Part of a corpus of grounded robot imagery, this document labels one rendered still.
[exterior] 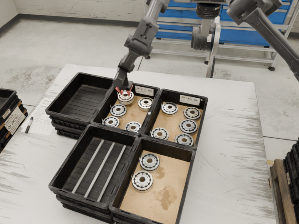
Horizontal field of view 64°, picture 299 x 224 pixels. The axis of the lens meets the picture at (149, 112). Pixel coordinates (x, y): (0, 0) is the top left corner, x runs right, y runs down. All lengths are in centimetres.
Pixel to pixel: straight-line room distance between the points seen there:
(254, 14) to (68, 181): 110
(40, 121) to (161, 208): 105
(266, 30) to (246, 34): 223
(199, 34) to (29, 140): 127
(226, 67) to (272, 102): 77
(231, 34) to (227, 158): 199
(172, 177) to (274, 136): 164
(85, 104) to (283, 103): 223
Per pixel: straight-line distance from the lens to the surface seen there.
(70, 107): 164
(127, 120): 147
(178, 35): 322
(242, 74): 332
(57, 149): 161
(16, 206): 151
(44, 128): 175
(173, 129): 141
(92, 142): 141
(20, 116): 242
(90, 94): 168
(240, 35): 322
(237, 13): 96
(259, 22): 98
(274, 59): 345
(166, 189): 121
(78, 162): 135
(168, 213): 117
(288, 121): 290
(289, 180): 221
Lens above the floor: 193
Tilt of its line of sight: 47 degrees down
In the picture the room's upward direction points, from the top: 2 degrees counter-clockwise
